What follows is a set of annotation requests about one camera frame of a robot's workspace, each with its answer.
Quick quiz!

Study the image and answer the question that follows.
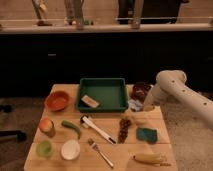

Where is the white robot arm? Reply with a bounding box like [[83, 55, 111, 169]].
[[143, 70, 213, 130]]

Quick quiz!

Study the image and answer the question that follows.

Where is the green plastic tray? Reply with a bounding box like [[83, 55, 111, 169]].
[[76, 78, 128, 113]]

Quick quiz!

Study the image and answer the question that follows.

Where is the dark red bowl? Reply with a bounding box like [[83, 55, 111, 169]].
[[131, 82, 151, 102]]

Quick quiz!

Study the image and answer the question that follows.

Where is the green sponge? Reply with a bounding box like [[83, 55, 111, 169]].
[[136, 128, 158, 144]]

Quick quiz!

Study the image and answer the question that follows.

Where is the purple grape bunch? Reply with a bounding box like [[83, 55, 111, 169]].
[[118, 118, 131, 143]]

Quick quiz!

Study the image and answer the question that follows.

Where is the yellow corn cob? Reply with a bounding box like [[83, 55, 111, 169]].
[[133, 153, 169, 166]]

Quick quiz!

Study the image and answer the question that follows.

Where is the beige soap bar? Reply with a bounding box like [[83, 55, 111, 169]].
[[81, 95, 99, 108]]

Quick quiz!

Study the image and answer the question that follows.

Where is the silver fork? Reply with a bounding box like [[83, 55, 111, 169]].
[[88, 138, 114, 169]]

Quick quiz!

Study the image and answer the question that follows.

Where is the green chili pepper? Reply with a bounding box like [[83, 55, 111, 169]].
[[61, 120, 81, 139]]

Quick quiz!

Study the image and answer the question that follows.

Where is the orange bowl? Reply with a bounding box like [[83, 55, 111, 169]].
[[44, 91, 70, 111]]

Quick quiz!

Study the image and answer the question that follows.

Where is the orange green cup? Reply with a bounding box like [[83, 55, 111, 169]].
[[39, 118, 56, 138]]

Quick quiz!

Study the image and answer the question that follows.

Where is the light green cup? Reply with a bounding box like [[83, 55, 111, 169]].
[[36, 140, 53, 158]]

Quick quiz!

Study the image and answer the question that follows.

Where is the black office chair base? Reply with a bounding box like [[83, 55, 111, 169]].
[[0, 105, 27, 142]]

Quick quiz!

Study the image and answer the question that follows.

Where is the white handled peeler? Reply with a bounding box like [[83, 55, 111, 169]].
[[80, 115, 116, 144]]

